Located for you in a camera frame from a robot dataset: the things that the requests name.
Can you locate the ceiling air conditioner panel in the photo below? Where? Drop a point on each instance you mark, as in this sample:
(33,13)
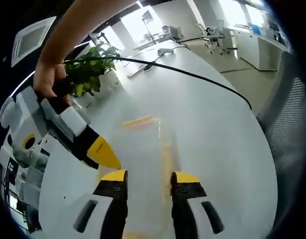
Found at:
(30,41)

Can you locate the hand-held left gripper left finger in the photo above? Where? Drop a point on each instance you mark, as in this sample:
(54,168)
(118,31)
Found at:
(98,209)

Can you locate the clear container with yellow buckles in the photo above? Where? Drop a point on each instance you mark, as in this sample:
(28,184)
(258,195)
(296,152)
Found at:
(137,122)

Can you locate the white office cabinets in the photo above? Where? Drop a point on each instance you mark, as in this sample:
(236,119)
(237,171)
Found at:
(262,47)

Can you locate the grey swivel office chair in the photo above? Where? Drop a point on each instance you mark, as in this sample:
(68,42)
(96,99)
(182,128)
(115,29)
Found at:
(215,35)

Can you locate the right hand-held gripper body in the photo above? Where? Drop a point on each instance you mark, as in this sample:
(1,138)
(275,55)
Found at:
(21,117)

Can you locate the white handheld device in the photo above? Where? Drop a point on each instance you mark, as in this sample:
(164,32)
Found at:
(165,51)

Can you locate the grey mesh office chair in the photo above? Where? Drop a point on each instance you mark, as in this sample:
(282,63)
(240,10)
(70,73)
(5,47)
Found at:
(287,119)

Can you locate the person's right hand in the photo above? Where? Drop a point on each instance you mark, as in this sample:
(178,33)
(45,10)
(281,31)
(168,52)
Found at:
(47,77)

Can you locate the tripod stand by window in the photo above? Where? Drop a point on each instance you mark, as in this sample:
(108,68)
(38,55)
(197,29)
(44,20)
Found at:
(147,22)

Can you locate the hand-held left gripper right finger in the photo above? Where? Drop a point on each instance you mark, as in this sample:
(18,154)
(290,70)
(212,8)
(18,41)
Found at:
(195,211)

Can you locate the green potted plant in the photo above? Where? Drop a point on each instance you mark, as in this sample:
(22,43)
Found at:
(93,69)

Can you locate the flat white pad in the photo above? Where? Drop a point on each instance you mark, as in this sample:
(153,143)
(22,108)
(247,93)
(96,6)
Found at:
(139,71)

